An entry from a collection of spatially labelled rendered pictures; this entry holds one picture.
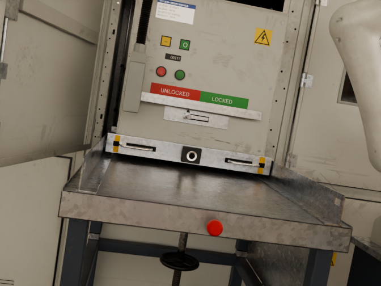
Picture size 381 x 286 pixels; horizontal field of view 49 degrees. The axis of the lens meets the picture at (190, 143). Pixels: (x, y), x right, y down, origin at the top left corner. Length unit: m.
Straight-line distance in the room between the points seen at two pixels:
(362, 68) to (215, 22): 0.46
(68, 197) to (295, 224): 0.47
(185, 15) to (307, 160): 0.71
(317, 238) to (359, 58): 0.57
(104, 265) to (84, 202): 0.79
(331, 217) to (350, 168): 0.73
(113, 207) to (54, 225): 0.75
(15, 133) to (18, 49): 0.21
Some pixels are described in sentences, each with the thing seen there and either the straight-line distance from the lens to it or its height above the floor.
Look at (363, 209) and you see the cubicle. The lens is 1.77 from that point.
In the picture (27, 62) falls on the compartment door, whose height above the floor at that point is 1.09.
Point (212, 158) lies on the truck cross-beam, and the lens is 1.34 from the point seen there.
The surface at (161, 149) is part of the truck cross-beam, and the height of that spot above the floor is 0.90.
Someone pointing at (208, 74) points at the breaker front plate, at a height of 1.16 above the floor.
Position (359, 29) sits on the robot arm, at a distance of 1.29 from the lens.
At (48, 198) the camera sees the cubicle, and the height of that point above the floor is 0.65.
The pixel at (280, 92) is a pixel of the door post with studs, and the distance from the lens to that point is 1.59.
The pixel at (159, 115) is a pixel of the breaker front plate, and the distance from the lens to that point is 1.32.
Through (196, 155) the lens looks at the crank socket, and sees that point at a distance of 1.31.
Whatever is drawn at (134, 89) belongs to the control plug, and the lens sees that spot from 1.21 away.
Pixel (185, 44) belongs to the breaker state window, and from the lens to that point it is 1.34.
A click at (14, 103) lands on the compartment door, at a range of 1.10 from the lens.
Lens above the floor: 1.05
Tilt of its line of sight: 5 degrees down
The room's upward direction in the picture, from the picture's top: 9 degrees clockwise
